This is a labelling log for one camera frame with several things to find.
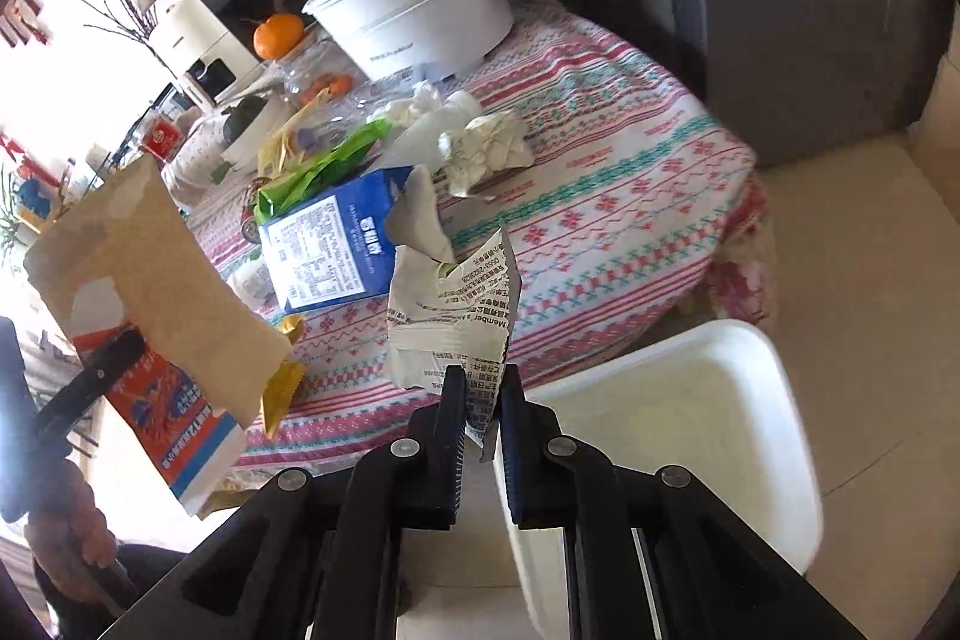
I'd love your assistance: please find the printed paper wrapper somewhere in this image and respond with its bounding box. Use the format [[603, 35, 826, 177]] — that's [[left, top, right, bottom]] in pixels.
[[386, 166, 521, 461]]

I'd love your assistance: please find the yellow snack wrapper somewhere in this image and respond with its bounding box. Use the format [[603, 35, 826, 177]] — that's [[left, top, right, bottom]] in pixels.
[[260, 315, 306, 438]]

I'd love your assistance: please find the brown paper food bag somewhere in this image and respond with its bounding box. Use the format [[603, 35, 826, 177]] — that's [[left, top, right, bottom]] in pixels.
[[25, 159, 291, 515]]

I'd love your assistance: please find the blue cereal carton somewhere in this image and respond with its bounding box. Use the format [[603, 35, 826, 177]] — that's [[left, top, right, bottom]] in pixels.
[[259, 167, 413, 314]]

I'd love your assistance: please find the green snack bag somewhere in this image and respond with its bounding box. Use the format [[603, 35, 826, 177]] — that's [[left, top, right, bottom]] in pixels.
[[252, 119, 392, 226]]

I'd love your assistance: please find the white plastic trash bin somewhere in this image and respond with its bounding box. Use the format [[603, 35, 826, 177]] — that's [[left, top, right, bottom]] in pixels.
[[490, 318, 825, 640]]

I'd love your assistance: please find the person's left hand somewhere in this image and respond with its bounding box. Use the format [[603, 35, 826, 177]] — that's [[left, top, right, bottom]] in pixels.
[[25, 459, 117, 604]]

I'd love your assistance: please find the patterned tablecloth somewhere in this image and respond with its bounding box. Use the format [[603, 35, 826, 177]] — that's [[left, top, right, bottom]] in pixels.
[[187, 0, 778, 484]]

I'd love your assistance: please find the red drink can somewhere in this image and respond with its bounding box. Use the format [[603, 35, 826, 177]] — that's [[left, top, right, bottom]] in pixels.
[[241, 177, 270, 245]]

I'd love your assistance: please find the crumpled white paper ball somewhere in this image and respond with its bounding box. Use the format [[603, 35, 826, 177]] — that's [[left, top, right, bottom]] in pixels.
[[438, 110, 535, 198]]

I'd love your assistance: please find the white tissue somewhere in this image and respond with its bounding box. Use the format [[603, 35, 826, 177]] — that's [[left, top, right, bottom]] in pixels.
[[368, 83, 482, 175]]

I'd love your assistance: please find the beige snack pouch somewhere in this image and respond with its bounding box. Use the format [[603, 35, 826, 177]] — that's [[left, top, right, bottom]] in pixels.
[[257, 88, 331, 179]]

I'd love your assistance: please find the white bowl stack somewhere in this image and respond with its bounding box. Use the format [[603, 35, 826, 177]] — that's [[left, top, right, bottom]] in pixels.
[[221, 96, 295, 170]]

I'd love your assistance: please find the green kabocha squash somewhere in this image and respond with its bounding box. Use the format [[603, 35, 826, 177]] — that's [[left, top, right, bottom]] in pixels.
[[221, 96, 267, 146]]

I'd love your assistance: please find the glass jar with oranges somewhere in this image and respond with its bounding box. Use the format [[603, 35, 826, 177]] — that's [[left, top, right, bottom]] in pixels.
[[277, 26, 368, 109]]

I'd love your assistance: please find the white air fryer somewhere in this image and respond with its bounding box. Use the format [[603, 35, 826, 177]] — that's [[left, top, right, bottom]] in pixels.
[[148, 0, 260, 106]]

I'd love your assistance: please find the orange mandarin on jar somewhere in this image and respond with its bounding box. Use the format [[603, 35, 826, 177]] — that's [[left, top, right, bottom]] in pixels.
[[252, 13, 304, 60]]

